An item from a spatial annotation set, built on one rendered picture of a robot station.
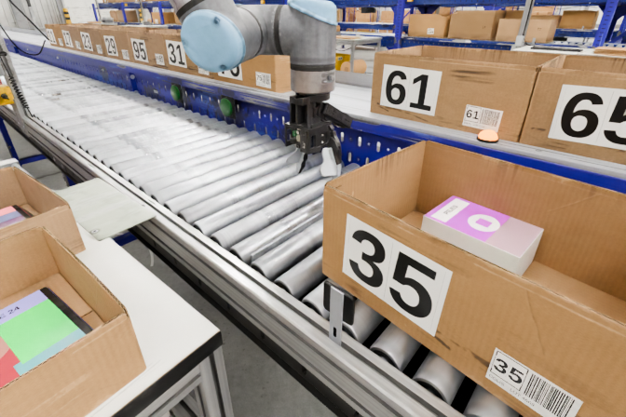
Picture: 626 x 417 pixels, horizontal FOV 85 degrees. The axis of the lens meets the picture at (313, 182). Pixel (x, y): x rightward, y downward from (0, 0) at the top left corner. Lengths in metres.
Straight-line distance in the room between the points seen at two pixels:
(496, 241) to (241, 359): 1.07
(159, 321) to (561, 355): 0.49
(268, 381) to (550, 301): 1.11
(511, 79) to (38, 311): 0.94
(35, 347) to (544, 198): 0.76
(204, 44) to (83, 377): 0.45
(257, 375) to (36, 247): 0.92
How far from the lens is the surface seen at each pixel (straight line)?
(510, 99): 0.88
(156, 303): 0.61
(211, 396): 0.62
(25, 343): 0.61
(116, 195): 0.95
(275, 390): 1.37
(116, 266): 0.71
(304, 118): 0.72
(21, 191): 1.01
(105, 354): 0.48
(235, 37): 0.57
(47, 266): 0.72
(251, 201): 0.83
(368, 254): 0.50
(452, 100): 0.92
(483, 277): 0.42
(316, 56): 0.67
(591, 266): 0.71
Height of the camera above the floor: 1.15
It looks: 27 degrees down
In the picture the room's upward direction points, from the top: straight up
